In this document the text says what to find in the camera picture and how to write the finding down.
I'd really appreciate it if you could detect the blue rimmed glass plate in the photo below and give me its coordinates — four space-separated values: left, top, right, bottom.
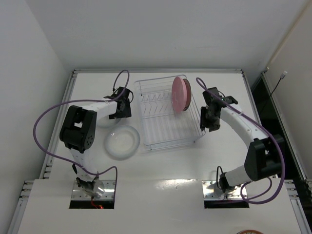
104 125 140 160
97 116 121 128

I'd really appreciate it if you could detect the green rimmed white plate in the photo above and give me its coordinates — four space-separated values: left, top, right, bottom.
183 78 192 111

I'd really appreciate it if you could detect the pink plastic plate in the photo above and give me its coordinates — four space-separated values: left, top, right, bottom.
171 77 187 113

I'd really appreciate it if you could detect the white wire dish rack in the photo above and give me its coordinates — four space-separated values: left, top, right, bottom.
134 76 206 150

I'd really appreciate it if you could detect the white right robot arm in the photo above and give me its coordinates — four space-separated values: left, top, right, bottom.
200 92 285 193

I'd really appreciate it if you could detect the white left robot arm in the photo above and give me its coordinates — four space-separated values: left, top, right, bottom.
59 87 133 196

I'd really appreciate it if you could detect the orange rimmed round object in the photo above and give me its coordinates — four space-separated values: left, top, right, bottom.
237 229 263 234

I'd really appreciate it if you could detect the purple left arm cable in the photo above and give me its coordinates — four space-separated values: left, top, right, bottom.
33 70 118 200

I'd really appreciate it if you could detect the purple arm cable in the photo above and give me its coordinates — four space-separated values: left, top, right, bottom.
33 70 118 200
195 77 286 204

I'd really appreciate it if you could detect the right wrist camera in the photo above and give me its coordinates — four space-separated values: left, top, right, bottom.
202 87 222 106

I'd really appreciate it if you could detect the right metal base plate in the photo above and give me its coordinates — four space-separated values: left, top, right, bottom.
202 180 247 201

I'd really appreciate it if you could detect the metal base plate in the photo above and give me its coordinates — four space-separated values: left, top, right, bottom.
71 180 115 201
202 180 247 201

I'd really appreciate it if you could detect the black hanging usb cable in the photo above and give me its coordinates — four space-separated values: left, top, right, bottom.
269 71 288 98

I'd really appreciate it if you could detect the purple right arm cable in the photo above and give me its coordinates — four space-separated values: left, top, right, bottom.
195 77 286 204

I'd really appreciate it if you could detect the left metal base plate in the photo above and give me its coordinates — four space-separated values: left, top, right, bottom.
71 180 115 201

